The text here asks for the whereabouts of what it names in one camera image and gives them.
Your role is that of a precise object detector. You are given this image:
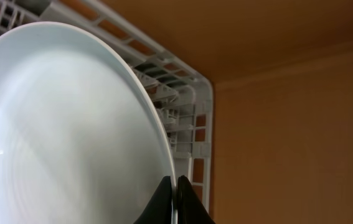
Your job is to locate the light blue plate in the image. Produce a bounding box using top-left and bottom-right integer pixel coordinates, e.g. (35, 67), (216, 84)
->
(0, 22), (175, 223)

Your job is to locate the grey dishwasher rack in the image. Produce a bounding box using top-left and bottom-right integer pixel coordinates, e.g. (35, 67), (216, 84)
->
(0, 0), (214, 208)

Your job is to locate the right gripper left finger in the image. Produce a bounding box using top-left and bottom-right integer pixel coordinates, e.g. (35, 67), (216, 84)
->
(134, 176), (172, 224)

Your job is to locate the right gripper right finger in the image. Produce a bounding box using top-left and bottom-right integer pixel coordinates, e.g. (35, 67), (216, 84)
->
(177, 175), (215, 224)

